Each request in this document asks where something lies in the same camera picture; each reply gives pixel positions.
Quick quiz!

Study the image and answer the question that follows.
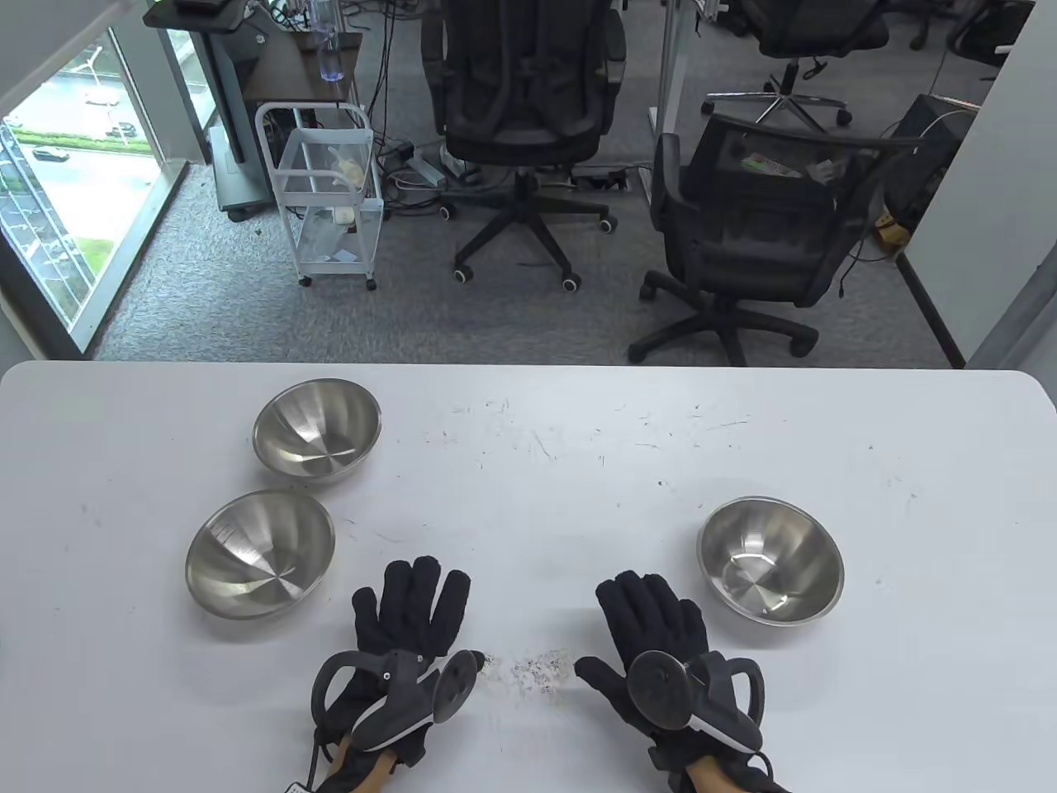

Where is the grey pedestal stand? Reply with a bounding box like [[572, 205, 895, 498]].
[[142, 0, 275, 221]]

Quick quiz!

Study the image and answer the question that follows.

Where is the white desk leg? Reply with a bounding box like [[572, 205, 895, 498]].
[[647, 0, 693, 140]]

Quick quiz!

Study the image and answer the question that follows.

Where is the black high-back office chair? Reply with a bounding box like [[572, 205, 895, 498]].
[[420, 0, 629, 292]]

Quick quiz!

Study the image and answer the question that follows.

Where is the black computer tower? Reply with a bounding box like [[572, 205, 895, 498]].
[[885, 93, 977, 234]]

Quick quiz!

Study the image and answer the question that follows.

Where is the person's left forearm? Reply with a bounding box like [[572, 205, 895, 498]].
[[318, 735, 401, 793]]

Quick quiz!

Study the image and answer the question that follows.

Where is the person's right hand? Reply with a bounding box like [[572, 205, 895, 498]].
[[574, 570, 765, 774]]

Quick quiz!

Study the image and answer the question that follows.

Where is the window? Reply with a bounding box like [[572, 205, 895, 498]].
[[0, 23, 181, 354]]

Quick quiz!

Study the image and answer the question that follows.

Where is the black chair with chrome base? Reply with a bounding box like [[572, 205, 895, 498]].
[[701, 0, 892, 127]]

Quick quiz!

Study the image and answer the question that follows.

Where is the steel mixing bowl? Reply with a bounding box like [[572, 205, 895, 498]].
[[697, 496, 846, 627], [184, 490, 337, 621], [252, 378, 383, 485]]

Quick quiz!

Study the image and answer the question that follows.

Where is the person's left hand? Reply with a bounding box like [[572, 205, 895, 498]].
[[326, 556, 473, 769]]

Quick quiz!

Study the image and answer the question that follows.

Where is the grey ring controller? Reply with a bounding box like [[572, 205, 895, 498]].
[[627, 650, 765, 753], [310, 648, 486, 754]]

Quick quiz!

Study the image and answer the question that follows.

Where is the brown side table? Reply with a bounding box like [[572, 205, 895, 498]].
[[242, 31, 365, 109]]

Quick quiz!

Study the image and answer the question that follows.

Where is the green and white packet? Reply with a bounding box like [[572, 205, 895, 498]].
[[738, 149, 803, 180]]

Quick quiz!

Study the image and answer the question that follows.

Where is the clear water bottle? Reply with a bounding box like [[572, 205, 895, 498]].
[[310, 0, 344, 83]]

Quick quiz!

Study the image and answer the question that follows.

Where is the person's right forearm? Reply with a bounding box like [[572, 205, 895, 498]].
[[684, 753, 794, 793]]

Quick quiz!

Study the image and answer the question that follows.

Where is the black mesh office chair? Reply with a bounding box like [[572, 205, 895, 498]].
[[628, 112, 922, 368]]

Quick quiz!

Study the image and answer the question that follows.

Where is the white rolling cart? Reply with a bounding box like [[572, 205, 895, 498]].
[[254, 102, 386, 292]]

